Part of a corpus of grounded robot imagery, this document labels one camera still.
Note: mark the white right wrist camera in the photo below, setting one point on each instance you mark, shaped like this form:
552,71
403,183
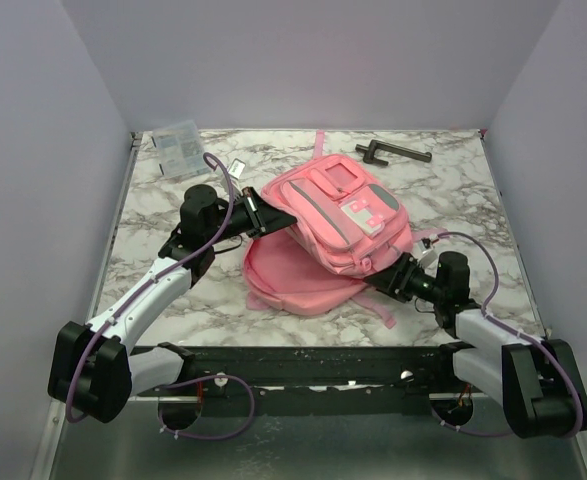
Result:
424,252

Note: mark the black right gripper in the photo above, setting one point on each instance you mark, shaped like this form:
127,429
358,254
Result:
396,278

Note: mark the pink student backpack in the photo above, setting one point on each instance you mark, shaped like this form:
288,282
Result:
349,226

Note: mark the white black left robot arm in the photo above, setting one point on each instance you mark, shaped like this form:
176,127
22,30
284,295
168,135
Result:
94,371

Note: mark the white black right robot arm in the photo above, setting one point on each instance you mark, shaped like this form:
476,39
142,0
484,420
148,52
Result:
536,381

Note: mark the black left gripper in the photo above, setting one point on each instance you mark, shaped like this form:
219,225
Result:
262,216

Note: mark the black metal clamp tool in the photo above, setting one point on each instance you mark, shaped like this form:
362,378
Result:
369,153

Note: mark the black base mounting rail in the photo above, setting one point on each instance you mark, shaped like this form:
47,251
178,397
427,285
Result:
323,381

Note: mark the clear plastic organizer box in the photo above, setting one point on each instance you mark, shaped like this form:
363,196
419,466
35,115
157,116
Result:
180,150

